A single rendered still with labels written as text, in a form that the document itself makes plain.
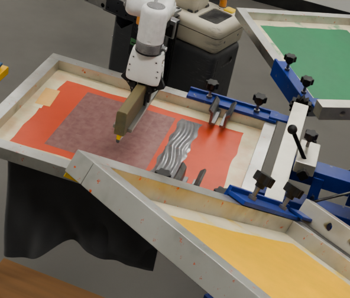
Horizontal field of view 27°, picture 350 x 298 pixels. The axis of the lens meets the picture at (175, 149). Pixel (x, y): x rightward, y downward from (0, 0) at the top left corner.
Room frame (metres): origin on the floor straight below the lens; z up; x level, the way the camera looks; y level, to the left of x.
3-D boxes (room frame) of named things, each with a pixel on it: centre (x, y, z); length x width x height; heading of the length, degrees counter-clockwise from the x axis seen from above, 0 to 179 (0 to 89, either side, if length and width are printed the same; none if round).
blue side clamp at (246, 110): (2.10, -0.15, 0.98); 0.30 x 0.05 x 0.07; 81
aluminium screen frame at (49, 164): (1.87, 0.13, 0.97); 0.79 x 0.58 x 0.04; 81
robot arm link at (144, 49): (1.87, 0.12, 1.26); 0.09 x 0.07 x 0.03; 81
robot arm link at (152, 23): (1.91, 0.12, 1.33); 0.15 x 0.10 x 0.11; 5
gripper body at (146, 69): (1.87, 0.13, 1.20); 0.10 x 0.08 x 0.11; 81
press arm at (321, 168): (1.77, -0.43, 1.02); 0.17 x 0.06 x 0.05; 81
